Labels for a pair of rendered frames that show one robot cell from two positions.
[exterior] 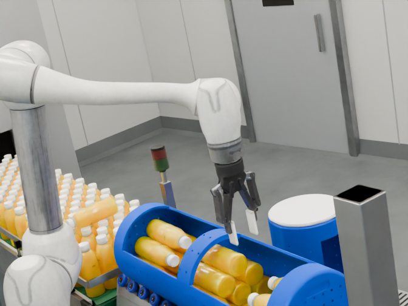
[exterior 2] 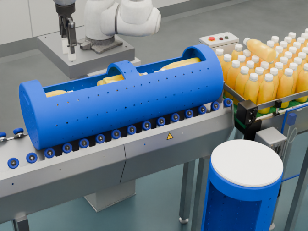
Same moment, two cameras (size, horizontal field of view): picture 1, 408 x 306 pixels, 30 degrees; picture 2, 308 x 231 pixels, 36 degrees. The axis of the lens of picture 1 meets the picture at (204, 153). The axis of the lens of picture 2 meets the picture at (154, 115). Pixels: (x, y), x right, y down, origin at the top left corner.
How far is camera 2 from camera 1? 291 cm
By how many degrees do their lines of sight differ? 82
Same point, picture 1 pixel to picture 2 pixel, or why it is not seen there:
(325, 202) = (253, 175)
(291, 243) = not seen: hidden behind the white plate
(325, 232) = (211, 174)
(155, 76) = not seen: outside the picture
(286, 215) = (237, 148)
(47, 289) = (86, 10)
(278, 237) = not seen: hidden behind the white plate
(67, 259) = (121, 15)
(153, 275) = (145, 68)
